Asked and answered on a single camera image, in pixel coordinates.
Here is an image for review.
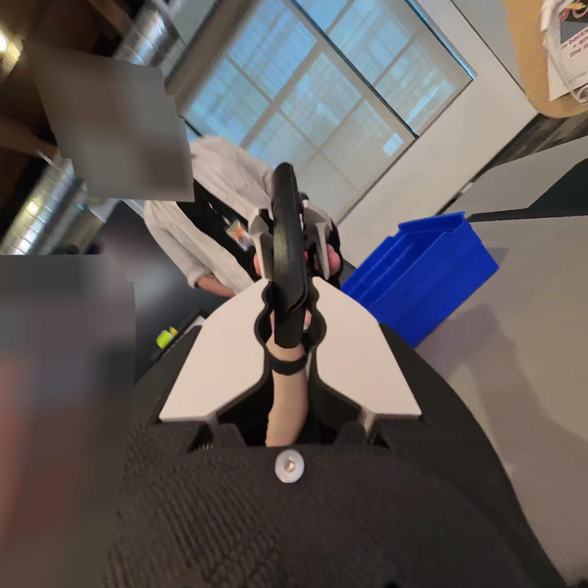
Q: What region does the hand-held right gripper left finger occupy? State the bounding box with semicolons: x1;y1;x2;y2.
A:
159;279;274;431

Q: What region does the instruction sheet on stand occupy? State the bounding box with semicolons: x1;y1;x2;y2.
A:
503;0;588;119

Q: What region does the black wristband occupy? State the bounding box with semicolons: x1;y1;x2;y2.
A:
269;342;310;376

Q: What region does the blue plastic bin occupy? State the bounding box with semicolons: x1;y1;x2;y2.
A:
342;212;500;349

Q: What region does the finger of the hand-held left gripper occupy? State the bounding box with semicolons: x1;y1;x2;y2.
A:
249;209;276;276
303;205;334;276

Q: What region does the person's left forearm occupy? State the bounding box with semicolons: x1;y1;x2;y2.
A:
266;368;309;448

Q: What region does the black remote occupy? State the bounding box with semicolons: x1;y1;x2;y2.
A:
256;163;319;351

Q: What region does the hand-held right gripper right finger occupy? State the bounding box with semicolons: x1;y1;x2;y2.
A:
311;281;424;431

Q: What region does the black mat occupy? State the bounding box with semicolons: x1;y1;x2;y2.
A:
467;156;588;223

